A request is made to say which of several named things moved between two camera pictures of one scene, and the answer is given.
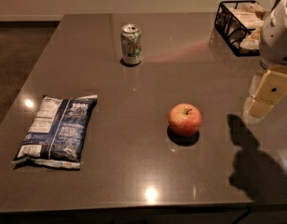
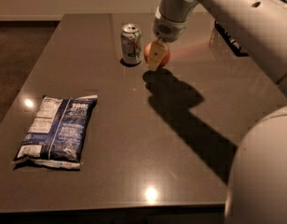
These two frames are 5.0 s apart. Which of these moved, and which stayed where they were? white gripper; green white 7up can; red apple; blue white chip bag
Moved: red apple; white gripper
Stayed: blue white chip bag; green white 7up can
